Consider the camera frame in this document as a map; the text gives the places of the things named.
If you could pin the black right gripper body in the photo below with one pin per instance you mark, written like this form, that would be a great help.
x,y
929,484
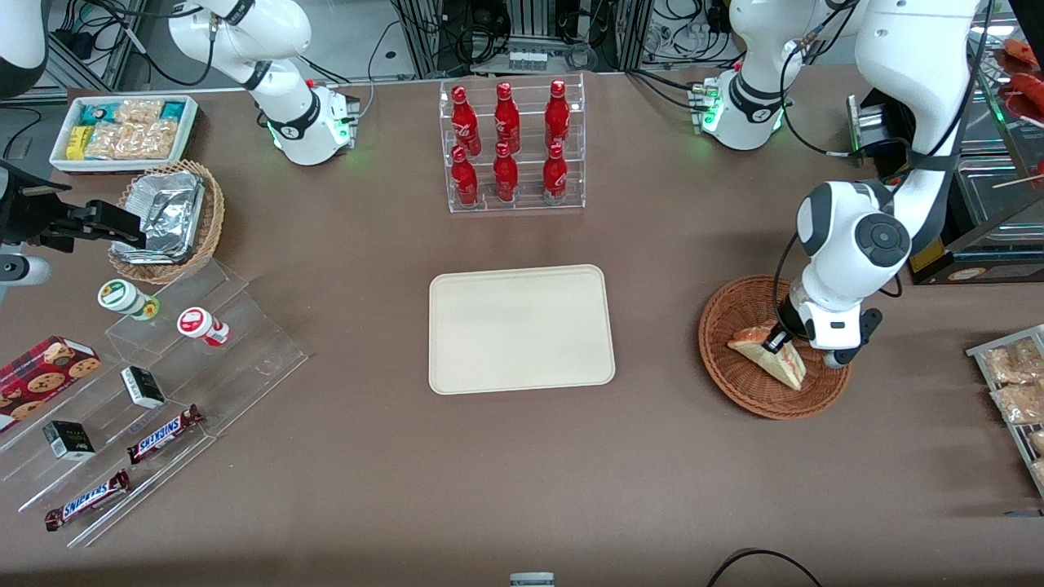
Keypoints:
x,y
34,214

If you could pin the triangular sandwich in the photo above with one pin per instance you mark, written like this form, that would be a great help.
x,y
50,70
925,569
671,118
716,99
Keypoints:
x,y
783,368

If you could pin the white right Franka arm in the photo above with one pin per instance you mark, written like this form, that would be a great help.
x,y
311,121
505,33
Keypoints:
x,y
281,94

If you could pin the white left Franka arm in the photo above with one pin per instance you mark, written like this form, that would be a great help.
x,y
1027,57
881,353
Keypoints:
x,y
913,98

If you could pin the round brown wicker basket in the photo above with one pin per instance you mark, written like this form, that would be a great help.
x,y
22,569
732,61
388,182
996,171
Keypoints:
x,y
738,383

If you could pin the light wicker basket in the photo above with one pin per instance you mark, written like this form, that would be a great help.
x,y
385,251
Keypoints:
x,y
214,220

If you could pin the beige plastic tray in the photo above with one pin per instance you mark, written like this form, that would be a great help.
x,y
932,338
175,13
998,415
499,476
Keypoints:
x,y
522,330

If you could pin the silver foil pack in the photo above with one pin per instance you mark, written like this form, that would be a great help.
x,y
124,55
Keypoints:
x,y
167,232
159,186

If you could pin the white rectangular snack bin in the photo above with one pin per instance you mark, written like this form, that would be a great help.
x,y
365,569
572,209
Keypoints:
x,y
59,159

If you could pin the green lid cup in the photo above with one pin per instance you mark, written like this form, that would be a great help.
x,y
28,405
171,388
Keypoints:
x,y
121,296

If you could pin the clear peanut snack bag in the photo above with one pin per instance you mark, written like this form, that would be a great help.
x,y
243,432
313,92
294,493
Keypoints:
x,y
139,112
130,143

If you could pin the yellow snack packet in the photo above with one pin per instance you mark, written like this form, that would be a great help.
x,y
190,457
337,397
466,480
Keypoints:
x,y
77,143

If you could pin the teal snack packet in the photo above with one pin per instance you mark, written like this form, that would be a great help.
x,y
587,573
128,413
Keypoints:
x,y
173,110
96,114

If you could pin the black hot food case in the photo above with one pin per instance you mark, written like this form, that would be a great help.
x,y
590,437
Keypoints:
x,y
930,254

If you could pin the red lid cup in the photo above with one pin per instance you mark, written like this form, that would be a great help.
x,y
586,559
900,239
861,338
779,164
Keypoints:
x,y
196,323

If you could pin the red cookie box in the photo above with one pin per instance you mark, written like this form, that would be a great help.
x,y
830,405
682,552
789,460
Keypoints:
x,y
45,375

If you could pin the small black box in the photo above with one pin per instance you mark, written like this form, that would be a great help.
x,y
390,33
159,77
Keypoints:
x,y
69,441
143,388

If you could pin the clear cracker snack bag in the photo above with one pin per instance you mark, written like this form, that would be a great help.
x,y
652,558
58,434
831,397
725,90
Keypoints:
x,y
1015,363
1019,403
1037,442

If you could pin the clear acrylic stepped display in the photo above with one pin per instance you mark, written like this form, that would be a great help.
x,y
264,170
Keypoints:
x,y
236,367

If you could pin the silver box with green light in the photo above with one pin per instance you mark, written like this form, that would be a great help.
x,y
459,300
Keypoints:
x,y
869,122

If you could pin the Snickers bar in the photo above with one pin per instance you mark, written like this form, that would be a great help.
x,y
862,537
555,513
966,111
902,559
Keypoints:
x,y
86,500
163,434

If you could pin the wooden skewer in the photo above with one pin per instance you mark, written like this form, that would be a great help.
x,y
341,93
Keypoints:
x,y
1019,181

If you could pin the red cola bottle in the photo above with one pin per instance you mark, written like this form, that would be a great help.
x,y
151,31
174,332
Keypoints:
x,y
465,181
555,176
557,116
506,178
506,121
464,122

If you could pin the clear acrylic bottle rack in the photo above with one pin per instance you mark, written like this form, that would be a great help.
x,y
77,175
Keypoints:
x,y
528,200

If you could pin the red sausage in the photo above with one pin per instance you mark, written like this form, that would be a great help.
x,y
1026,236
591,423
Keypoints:
x,y
1026,94
1028,51

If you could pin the small grey device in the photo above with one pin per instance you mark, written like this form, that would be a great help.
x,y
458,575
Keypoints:
x,y
532,580

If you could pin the white power strip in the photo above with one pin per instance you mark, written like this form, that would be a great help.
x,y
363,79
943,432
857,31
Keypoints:
x,y
528,60

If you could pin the aluminium equipment rack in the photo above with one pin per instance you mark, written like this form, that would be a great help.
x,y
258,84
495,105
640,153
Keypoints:
x,y
538,24

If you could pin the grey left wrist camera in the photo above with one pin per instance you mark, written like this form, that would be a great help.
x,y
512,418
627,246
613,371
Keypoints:
x,y
852,346

